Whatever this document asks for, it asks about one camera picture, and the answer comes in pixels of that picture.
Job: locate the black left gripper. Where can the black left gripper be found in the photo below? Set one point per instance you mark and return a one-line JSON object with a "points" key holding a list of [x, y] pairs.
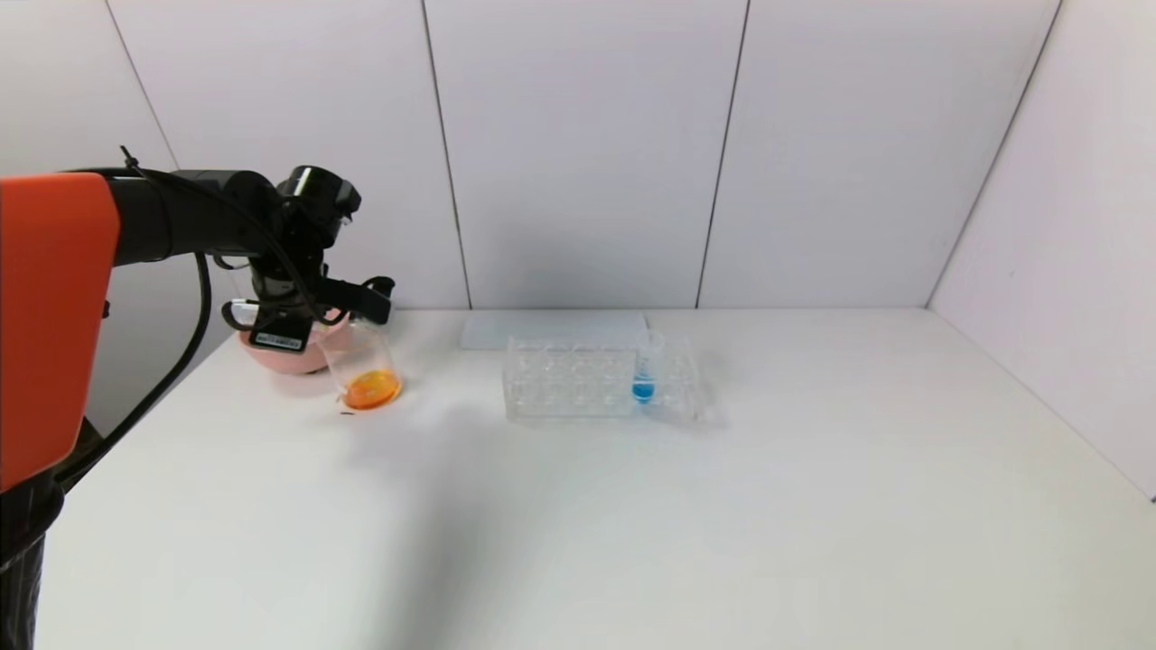
{"points": [[276, 336]]}

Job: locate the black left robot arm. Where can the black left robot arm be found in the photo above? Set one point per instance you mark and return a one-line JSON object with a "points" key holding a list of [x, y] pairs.
{"points": [[54, 316]]}

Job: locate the clear acrylic test tube rack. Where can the clear acrylic test tube rack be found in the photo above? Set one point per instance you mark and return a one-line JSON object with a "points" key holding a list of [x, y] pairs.
{"points": [[578, 397]]}

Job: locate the clear glass beaker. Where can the clear glass beaker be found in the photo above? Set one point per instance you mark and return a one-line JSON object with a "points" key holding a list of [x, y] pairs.
{"points": [[370, 390]]}

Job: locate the test tube with blue pigment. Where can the test tube with blue pigment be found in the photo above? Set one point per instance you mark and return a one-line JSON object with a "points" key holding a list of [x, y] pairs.
{"points": [[643, 388]]}

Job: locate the pink plastic bowl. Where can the pink plastic bowl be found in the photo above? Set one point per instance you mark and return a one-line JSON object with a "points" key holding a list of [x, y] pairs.
{"points": [[289, 361]]}

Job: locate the flat white paper box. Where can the flat white paper box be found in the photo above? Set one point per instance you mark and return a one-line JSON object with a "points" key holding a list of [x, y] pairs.
{"points": [[497, 332]]}

